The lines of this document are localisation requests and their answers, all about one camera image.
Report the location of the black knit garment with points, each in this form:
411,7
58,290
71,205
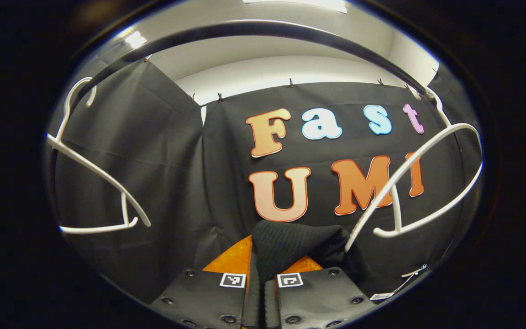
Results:
290,242

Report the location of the white paper garment tag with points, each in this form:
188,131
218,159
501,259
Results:
381,296

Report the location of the black metal clothes rack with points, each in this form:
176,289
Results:
263,28

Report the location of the small ceiling light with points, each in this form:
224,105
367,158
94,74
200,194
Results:
135,39

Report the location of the white hanger with hook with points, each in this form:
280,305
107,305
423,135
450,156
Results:
396,214

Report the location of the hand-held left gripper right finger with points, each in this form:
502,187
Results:
318,301

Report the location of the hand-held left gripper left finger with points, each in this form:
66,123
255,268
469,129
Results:
208,301

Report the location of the white empty clothes hanger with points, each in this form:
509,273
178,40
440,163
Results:
94,227

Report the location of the black backdrop cloth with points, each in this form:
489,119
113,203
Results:
176,183

